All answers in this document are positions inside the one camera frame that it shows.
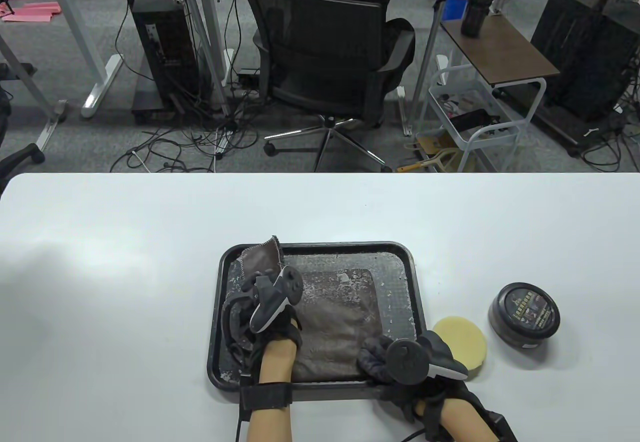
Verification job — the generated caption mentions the person's right hand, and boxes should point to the person's right hand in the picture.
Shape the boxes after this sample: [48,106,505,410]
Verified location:
[357,335,477,419]

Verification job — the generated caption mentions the person's left hand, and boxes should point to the person's left hand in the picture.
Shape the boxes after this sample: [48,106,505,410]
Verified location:
[222,272,304,379]

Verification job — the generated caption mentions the black round hand tracker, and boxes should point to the black round hand tracker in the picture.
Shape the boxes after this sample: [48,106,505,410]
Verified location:
[249,266,304,334]
[386,331,469,387]

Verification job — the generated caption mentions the brown leather bag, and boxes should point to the brown leather bag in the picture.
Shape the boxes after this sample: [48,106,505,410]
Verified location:
[287,268,382,383]

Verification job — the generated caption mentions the brown microfibre cloth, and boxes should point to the brown microfibre cloth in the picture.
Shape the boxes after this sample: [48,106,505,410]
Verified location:
[235,235,284,290]

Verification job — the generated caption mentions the black plastic tray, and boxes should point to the black plastic tray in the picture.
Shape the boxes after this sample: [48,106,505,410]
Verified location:
[206,241,428,403]

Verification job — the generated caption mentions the black leather care cream jar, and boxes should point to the black leather care cream jar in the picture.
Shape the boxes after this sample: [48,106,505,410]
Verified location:
[488,282,561,349]

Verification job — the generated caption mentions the person's left forearm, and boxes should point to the person's left forearm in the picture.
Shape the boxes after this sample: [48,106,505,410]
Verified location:
[247,340,298,442]

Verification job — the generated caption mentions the person's right forearm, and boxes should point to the person's right forearm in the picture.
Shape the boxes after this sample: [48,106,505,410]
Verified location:
[415,397,482,442]

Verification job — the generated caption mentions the yellow round sponge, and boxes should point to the yellow round sponge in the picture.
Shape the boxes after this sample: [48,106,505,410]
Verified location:
[432,316,488,380]

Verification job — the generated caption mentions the white power strip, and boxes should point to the white power strip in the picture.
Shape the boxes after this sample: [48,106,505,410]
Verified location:
[212,130,236,158]

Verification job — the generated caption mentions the cardboard box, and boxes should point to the cardboard box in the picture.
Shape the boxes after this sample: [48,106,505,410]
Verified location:
[415,132,476,173]

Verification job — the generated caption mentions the white metal trolley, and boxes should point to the white metal trolley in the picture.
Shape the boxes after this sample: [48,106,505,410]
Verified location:
[415,55,548,173]

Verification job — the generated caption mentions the flat black device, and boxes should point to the flat black device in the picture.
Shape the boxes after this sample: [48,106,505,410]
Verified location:
[450,109,501,133]

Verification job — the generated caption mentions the black mesh office chair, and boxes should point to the black mesh office chair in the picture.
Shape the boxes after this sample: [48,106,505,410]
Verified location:
[240,0,417,173]

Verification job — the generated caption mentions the black computer tower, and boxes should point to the black computer tower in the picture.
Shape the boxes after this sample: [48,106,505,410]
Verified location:
[131,0,201,123]

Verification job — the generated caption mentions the brown wooden trolley top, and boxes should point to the brown wooden trolley top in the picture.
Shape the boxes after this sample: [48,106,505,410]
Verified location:
[440,12,561,88]

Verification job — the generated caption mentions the white desk leg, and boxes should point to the white desk leg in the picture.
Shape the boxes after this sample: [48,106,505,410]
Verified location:
[0,32,69,152]

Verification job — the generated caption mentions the black water bottle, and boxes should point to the black water bottle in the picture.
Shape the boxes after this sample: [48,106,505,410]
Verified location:
[460,0,497,38]

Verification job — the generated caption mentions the dark desk with white legs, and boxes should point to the dark desk with white legs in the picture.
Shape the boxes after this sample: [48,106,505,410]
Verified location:
[0,0,153,119]

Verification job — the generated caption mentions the black equipment case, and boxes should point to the black equipment case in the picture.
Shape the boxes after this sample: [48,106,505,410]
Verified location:
[500,0,640,158]

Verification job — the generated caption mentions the pink sheets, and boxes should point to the pink sheets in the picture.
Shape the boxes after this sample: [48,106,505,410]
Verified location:
[0,2,62,23]

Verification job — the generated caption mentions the black wrist strap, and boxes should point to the black wrist strap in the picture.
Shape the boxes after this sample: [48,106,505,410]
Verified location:
[425,382,518,442]
[239,382,293,420]

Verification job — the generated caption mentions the wooden handle brush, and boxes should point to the wooden handle brush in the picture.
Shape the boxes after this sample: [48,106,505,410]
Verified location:
[396,150,451,173]

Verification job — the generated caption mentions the tangled black floor cables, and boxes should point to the tangled black floor cables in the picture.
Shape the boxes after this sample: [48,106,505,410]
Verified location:
[110,117,261,173]

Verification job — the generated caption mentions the black cable bundle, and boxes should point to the black cable bundle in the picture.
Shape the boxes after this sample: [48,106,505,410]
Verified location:
[580,62,640,173]

